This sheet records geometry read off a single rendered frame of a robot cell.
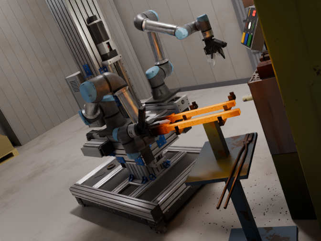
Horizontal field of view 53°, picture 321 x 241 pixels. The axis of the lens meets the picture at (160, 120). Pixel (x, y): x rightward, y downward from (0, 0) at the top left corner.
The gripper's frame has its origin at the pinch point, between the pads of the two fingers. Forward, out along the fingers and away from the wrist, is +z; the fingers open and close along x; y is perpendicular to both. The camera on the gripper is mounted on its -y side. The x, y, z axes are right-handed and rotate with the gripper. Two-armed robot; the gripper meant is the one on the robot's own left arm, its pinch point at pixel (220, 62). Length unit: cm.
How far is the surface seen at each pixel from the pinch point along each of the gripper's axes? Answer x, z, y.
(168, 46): -210, 9, 255
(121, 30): -200, -44, 345
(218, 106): 75, 1, -49
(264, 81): 42, 3, -56
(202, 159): 81, 27, -32
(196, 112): 79, 1, -38
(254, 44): -11.0, -4.6, -23.7
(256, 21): -16.2, -18.3, -26.4
